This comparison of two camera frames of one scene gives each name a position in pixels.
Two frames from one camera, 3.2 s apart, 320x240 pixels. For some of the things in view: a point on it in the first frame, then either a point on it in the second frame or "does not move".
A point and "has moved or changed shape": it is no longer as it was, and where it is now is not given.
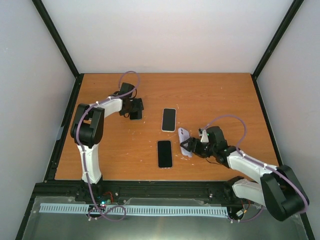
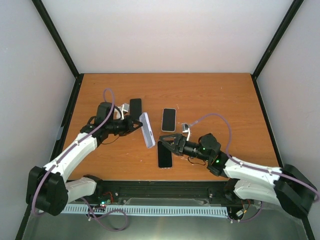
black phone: x=168 y=122 does not move
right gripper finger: x=190 y=139 to x=177 y=138
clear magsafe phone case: x=165 y=154 does not move
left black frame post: x=62 y=46 does not move
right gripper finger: x=186 y=148 to x=171 y=148
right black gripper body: x=203 y=151 to x=180 y=151
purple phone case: x=184 y=135 has moved or changed shape
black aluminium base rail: x=137 y=192 does not move
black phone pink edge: x=165 y=154 does not move
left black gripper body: x=132 y=107 to x=125 y=128
